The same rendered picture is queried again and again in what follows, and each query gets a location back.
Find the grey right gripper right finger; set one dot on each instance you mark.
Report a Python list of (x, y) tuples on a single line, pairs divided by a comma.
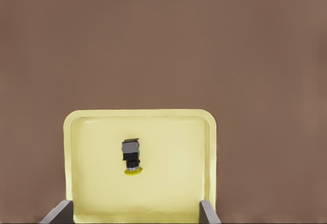
[(208, 212)]

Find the pale yellow tray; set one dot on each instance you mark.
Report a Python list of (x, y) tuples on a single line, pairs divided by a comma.
[(168, 157)]

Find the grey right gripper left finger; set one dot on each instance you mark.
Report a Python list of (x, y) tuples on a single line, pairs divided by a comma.
[(59, 213)]

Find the yellow push-button switch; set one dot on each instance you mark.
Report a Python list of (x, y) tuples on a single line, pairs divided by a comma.
[(131, 156)]

